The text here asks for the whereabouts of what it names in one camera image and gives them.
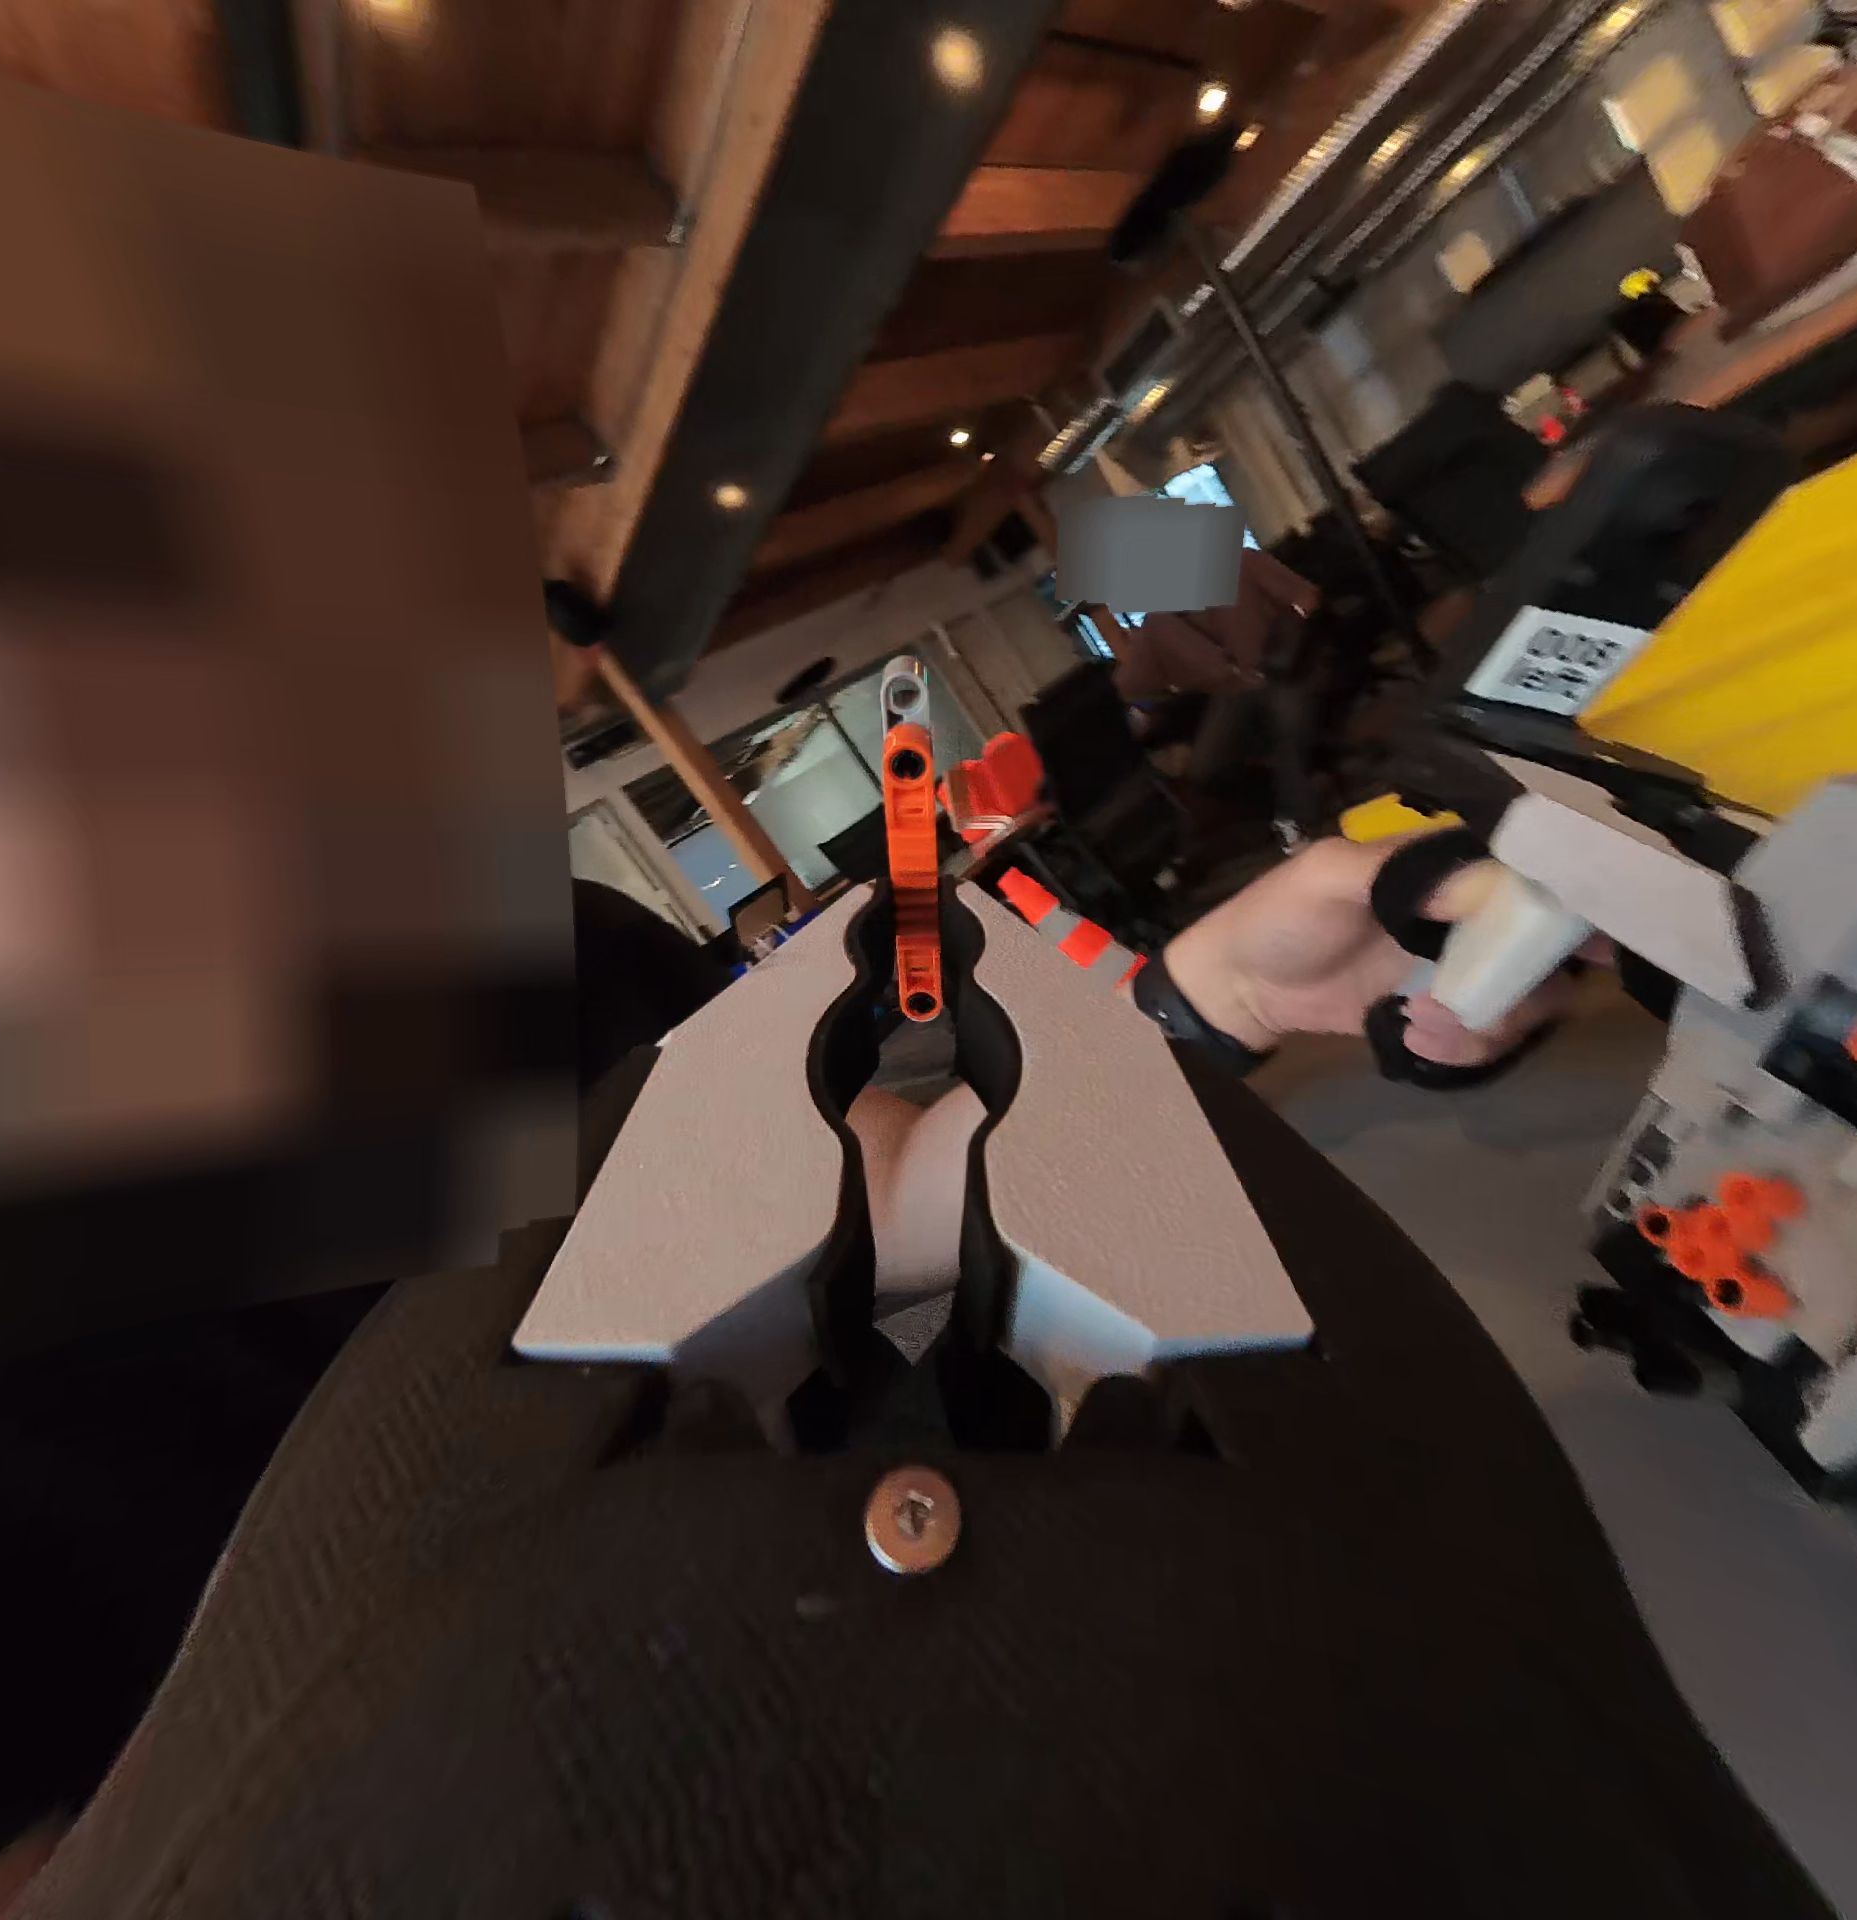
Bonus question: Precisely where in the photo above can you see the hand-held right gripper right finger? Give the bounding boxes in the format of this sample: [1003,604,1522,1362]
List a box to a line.
[945,882,1318,1428]

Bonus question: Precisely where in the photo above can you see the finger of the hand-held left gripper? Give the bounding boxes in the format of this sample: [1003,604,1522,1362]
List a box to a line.
[1490,792,1772,1009]

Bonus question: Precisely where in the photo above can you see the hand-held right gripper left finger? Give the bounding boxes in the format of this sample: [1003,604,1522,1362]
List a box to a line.
[513,882,884,1419]

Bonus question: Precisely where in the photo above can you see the grey toy brick robot model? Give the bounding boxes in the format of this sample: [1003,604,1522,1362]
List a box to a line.
[1580,780,1857,1478]

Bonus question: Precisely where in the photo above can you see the yellow plastic bin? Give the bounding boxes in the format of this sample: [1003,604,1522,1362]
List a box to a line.
[1580,443,1857,822]

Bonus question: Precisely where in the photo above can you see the orange toy brick beam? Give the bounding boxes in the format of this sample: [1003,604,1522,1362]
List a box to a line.
[881,721,955,1025]

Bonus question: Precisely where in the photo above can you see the grey desk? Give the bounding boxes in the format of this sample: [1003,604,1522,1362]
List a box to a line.
[1242,1005,1857,1519]

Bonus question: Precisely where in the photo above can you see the person's left hand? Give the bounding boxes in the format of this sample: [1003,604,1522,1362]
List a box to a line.
[1164,833,1604,1082]

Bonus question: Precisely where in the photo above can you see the black wristband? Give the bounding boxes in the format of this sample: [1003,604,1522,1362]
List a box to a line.
[1125,948,1266,1079]

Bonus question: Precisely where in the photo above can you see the orange grey striped object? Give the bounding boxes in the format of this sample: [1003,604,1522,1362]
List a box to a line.
[999,866,1151,983]

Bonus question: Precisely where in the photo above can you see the orange plastic object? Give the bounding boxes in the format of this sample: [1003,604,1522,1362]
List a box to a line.
[939,731,1047,830]

